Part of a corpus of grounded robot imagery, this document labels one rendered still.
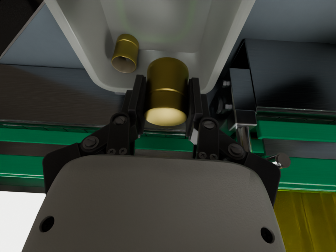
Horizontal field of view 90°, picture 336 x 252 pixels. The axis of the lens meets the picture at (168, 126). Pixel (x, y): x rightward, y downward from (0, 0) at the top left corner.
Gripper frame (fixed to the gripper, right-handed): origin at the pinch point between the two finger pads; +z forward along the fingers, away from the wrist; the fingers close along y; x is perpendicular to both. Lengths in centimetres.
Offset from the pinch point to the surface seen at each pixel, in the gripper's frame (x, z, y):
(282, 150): -8.8, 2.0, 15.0
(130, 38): -2.2, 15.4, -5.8
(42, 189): -34.4, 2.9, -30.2
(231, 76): -4.2, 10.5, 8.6
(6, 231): -37, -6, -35
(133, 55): -3.3, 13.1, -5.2
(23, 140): -16.7, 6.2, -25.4
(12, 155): -17.5, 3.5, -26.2
